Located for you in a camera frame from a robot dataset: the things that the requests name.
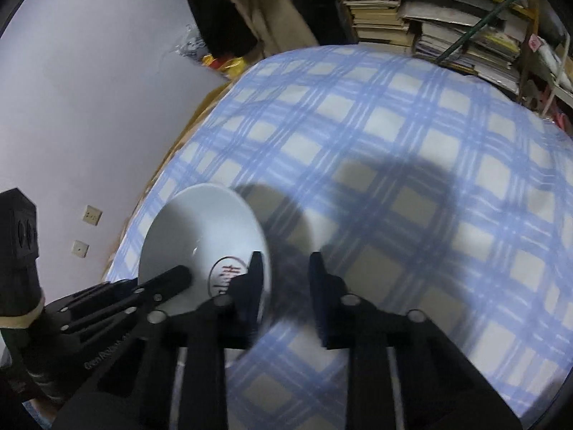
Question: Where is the stack of books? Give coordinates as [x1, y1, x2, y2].
[343, 0, 533, 96]

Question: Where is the white wire rack cart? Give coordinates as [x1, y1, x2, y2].
[536, 32, 572, 116]

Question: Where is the green pole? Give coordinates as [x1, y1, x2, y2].
[434, 0, 517, 65]

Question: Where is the blue plaid cloth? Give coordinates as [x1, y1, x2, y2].
[107, 47, 572, 429]

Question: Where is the white bowl red exterior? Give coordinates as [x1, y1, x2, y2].
[138, 183, 272, 317]

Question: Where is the wall socket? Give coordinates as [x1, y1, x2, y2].
[83, 205, 103, 226]
[72, 240, 89, 258]

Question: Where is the beige hanging garment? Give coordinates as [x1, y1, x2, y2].
[231, 0, 319, 57]

